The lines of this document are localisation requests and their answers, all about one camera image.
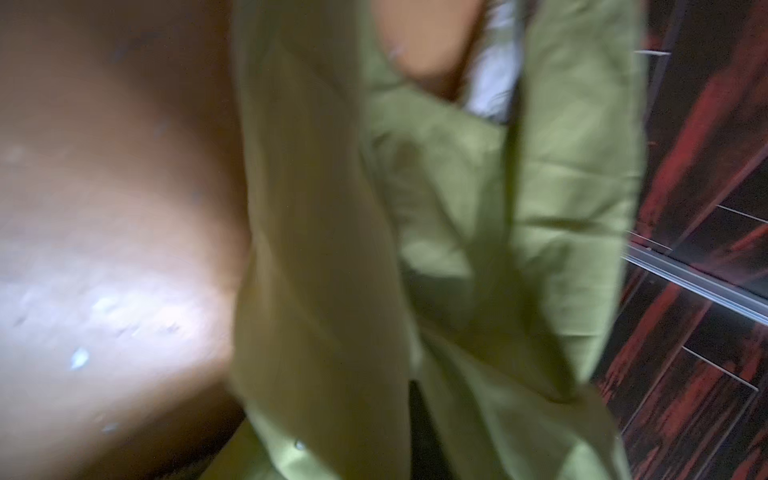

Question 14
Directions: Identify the green Snoopy zip jacket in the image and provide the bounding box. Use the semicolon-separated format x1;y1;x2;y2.
204;1;646;479

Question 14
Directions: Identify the aluminium corner post right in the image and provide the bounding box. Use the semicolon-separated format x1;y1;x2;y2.
623;244;767;325

